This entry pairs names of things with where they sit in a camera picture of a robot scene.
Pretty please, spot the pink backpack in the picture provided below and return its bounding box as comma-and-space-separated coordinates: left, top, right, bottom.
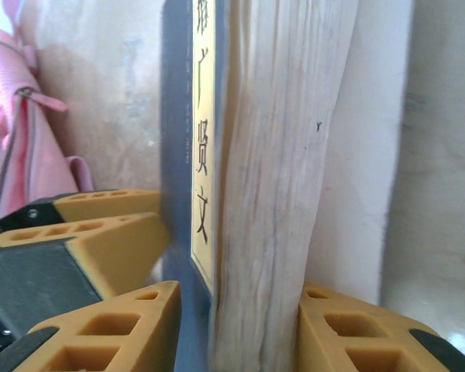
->
0, 0, 96, 226

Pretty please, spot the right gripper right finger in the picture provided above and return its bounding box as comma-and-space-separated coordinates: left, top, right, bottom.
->
298, 281, 465, 372

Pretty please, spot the dark blue book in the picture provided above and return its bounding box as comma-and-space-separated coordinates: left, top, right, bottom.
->
160, 0, 406, 372

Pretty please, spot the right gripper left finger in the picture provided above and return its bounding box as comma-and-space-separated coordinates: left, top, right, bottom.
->
7, 281, 184, 372

